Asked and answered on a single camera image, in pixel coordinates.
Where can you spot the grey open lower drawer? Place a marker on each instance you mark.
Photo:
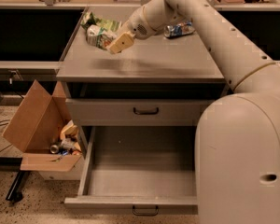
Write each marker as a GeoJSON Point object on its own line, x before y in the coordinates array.
{"type": "Point", "coordinates": [143, 171]}

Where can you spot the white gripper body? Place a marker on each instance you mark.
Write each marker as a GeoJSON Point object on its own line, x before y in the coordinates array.
{"type": "Point", "coordinates": [136, 24]}

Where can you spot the black metal stand leg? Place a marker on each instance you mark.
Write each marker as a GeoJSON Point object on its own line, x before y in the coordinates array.
{"type": "Point", "coordinates": [14, 194]}

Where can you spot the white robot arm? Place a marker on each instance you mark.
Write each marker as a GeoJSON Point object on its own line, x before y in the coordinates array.
{"type": "Point", "coordinates": [237, 142]}

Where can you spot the green chip bag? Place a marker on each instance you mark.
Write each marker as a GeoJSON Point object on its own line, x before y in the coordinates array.
{"type": "Point", "coordinates": [89, 18]}

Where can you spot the open cardboard box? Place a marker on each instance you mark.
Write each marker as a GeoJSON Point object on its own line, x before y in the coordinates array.
{"type": "Point", "coordinates": [36, 125]}

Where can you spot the grey closed upper drawer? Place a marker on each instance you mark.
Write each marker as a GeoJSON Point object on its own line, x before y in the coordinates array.
{"type": "Point", "coordinates": [136, 112]}

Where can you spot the blue pepsi can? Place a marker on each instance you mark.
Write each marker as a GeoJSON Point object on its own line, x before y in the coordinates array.
{"type": "Point", "coordinates": [181, 29]}

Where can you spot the grey drawer cabinet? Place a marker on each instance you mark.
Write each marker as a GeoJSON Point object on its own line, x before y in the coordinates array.
{"type": "Point", "coordinates": [156, 69]}

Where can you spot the crushed green 7up can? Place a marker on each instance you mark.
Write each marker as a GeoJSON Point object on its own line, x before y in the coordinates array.
{"type": "Point", "coordinates": [99, 37]}

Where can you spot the silver can in box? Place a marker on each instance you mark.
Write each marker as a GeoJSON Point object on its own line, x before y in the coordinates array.
{"type": "Point", "coordinates": [55, 149]}

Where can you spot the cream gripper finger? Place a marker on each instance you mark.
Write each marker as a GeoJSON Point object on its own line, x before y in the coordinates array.
{"type": "Point", "coordinates": [123, 42]}

